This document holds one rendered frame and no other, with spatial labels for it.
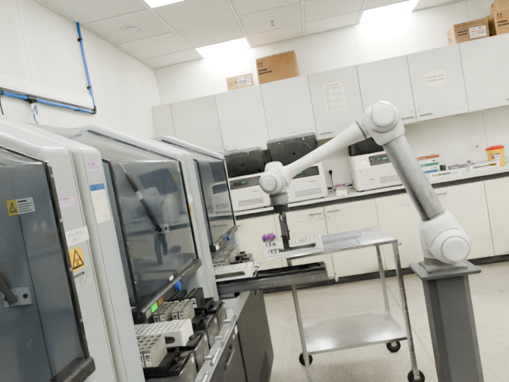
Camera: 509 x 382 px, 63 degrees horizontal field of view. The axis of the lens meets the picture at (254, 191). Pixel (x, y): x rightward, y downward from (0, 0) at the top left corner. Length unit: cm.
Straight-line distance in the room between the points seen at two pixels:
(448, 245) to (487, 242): 280
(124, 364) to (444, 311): 151
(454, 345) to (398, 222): 230
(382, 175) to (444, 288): 233
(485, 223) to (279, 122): 227
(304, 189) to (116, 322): 336
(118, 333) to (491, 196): 398
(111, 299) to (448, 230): 134
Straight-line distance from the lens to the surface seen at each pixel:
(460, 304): 220
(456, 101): 482
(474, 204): 457
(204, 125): 471
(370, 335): 258
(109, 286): 110
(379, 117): 181
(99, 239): 108
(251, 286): 201
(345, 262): 440
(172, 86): 523
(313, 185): 428
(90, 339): 102
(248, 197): 433
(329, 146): 201
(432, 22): 528
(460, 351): 228
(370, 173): 431
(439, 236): 189
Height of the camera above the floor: 132
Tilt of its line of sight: 3 degrees down
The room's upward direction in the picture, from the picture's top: 10 degrees counter-clockwise
